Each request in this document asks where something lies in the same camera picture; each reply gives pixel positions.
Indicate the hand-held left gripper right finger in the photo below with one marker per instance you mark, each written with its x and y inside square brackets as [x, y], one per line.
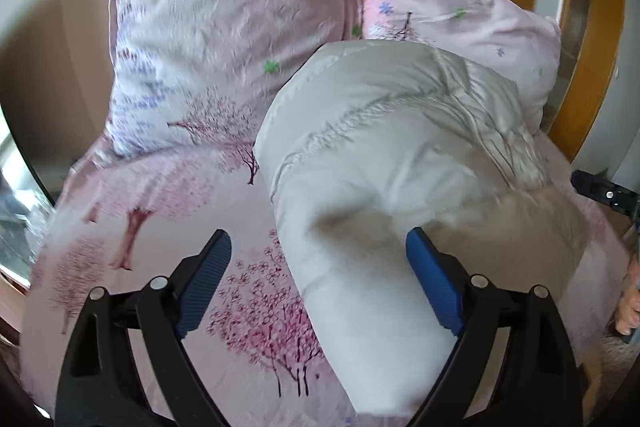
[434, 282]

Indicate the pink floral bed sheet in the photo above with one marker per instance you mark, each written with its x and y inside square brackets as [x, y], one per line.
[240, 217]

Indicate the window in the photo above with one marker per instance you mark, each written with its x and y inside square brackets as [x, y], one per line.
[20, 207]

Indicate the pink floral pillow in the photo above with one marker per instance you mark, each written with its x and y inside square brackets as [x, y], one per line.
[450, 27]
[210, 32]

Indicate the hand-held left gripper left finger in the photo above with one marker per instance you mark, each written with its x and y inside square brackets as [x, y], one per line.
[207, 279]

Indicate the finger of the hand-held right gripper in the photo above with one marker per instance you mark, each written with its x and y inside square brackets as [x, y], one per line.
[602, 193]

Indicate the person's right hand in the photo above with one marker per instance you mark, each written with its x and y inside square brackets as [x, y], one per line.
[631, 307]

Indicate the wooden door frame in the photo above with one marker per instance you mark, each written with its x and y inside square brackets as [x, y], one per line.
[600, 32]

